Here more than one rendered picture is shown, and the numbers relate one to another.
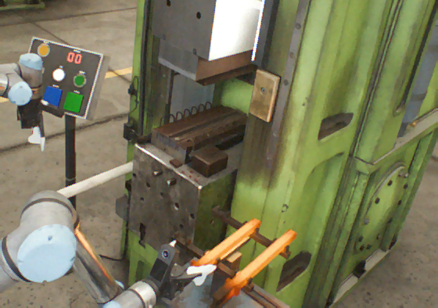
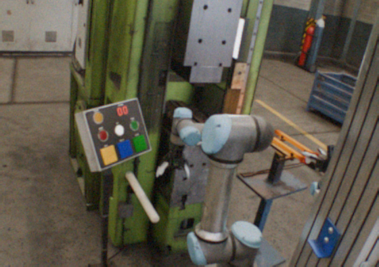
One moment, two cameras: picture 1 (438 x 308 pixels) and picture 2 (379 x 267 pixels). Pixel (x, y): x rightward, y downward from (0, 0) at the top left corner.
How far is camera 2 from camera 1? 2.30 m
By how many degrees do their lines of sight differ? 61
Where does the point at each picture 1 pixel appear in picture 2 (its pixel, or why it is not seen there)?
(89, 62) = (132, 108)
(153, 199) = (195, 172)
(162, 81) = (157, 100)
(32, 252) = not seen: outside the picture
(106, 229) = (82, 245)
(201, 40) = (225, 56)
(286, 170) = (247, 109)
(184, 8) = (213, 41)
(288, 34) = (250, 38)
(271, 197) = not seen: hidden behind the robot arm
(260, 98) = (237, 78)
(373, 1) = not seen: hidden behind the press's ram
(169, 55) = (199, 74)
